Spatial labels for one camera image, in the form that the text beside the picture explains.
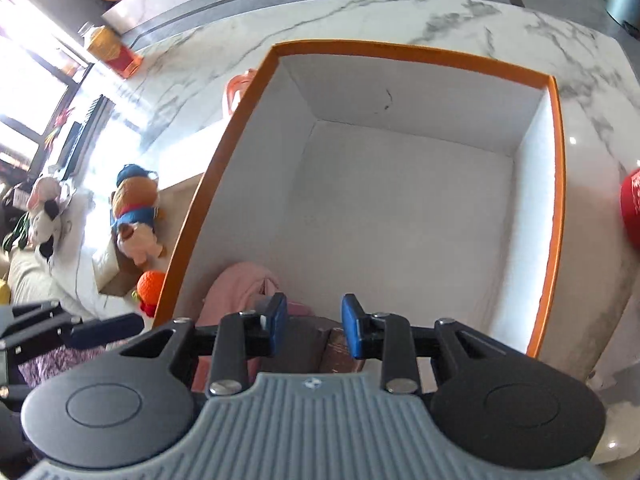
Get orange crochet fruit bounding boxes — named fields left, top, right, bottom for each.
left=136, top=271, right=167, bottom=317

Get pink fabric pouch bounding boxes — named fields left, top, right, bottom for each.
left=192, top=261, right=316, bottom=396

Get person's purple fuzzy pants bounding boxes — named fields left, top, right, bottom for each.
left=20, top=347, right=108, bottom=387

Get pink white bunny plush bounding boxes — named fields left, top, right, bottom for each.
left=27, top=176, right=76, bottom=211

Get amber tea bottle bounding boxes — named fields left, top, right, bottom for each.
left=77, top=22, right=143, bottom=79

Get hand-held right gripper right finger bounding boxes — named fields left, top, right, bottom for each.
left=341, top=294, right=506, bottom=395

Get black remote control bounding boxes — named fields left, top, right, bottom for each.
left=57, top=95, right=113, bottom=181

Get orange cardboard box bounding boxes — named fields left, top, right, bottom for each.
left=151, top=40, right=567, bottom=361

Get brown bear plush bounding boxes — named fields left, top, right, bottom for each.
left=110, top=164, right=168, bottom=266

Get red green feather toy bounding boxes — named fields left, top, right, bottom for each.
left=45, top=110, right=68, bottom=148

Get red mug wooden handle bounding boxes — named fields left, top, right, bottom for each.
left=620, top=167, right=640, bottom=251

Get black white cow plush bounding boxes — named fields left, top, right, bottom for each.
left=27, top=200, right=68, bottom=261

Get sliding glass door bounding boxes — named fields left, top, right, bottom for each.
left=0, top=0, right=96, bottom=171

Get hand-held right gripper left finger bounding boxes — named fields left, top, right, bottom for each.
left=120, top=292, right=289, bottom=397

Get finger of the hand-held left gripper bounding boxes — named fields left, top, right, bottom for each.
left=10, top=314, right=143, bottom=361
left=0, top=301, right=60, bottom=321

